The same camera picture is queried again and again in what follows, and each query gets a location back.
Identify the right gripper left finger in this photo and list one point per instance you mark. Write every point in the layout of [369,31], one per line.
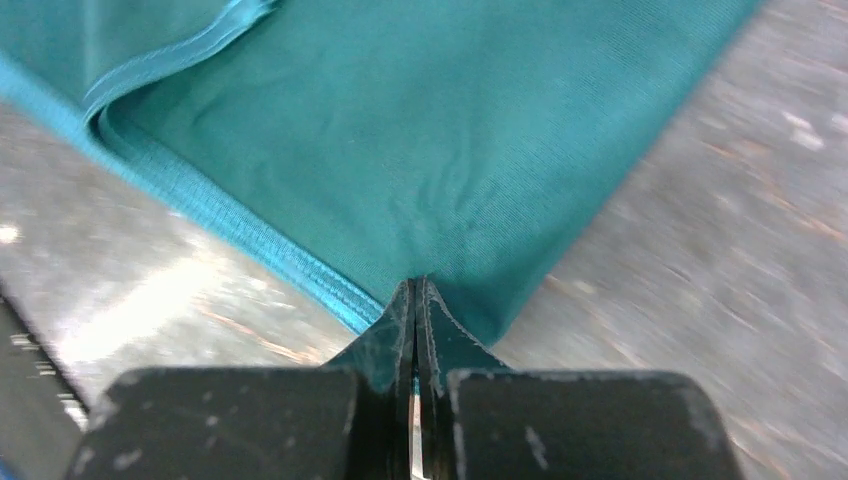
[349,418]

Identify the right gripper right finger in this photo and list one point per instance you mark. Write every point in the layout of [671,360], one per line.
[481,419]

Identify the teal cloth napkin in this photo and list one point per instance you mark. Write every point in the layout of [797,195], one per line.
[349,145]

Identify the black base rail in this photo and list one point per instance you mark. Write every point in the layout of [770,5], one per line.
[42,417]

